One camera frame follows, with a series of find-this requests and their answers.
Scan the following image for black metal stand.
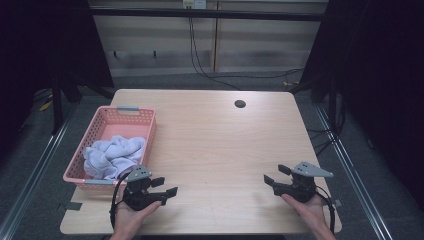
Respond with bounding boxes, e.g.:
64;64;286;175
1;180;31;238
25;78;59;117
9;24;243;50
288;73;338;126
49;74;116;136

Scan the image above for pink perforated plastic basket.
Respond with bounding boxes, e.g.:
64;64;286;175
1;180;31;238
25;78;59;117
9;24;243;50
62;105;158;192

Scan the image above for white wall socket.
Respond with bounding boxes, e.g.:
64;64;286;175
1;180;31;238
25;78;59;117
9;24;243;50
182;0;208;10

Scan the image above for black curtain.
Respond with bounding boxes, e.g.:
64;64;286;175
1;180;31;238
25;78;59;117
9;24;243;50
299;0;424;211
0;0;114;161

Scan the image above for black horizontal metal bar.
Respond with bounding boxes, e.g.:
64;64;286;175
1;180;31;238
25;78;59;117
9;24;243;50
89;8;329;23

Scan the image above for black floor cables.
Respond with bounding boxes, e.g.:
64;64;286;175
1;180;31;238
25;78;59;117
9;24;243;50
306;93;348;158

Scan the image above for left hand-held gripper black cable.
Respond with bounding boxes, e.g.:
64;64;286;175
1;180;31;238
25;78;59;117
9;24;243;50
109;171;133;229

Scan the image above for black hanging wall cable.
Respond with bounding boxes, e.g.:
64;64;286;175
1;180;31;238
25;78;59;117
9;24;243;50
188;16;304;91

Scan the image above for white printed cloth garment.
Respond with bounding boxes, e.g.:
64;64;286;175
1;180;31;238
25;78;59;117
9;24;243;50
82;135;147;181

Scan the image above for silver floor rail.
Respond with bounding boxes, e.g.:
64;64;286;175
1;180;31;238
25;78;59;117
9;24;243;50
0;103;81;240
314;104;398;240

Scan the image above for dark tape strip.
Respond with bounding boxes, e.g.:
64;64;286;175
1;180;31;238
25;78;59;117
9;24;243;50
56;201;83;212

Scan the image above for person's left hand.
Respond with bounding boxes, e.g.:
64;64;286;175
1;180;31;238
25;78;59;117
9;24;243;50
114;185;163;234

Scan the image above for person's right hand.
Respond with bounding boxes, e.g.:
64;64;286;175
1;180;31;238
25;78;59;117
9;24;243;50
281;194;329;233

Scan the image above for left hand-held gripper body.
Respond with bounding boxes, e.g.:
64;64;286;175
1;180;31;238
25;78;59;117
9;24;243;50
121;164;168;212

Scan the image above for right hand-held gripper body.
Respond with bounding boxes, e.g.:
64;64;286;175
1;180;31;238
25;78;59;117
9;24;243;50
273;161;334;204

